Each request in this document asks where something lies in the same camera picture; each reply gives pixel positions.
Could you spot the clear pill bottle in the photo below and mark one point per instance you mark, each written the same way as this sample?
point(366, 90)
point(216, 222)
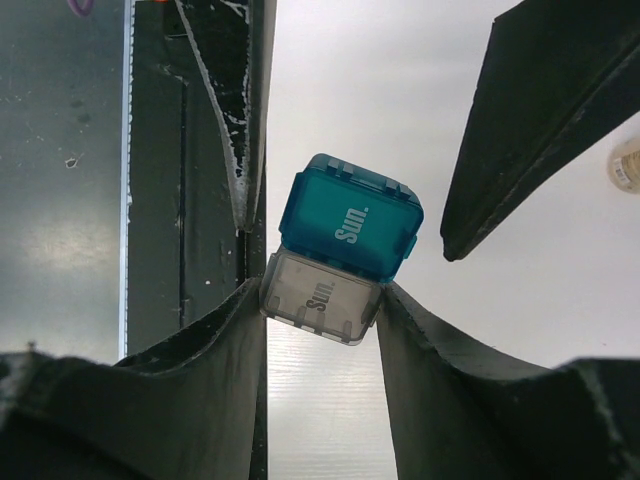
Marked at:
point(623, 166)

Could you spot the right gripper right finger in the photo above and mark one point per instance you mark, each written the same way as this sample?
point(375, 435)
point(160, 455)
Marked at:
point(460, 409)

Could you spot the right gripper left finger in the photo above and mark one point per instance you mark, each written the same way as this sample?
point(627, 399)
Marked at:
point(189, 407)

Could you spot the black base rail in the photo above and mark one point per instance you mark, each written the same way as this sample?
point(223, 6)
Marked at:
point(196, 86)

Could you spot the shiny metal base plate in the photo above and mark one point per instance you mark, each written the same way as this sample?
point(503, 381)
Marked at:
point(61, 96)

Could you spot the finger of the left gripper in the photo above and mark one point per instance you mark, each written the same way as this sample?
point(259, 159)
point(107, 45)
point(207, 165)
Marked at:
point(556, 78)

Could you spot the teal pill box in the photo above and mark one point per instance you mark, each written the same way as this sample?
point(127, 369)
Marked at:
point(352, 218)

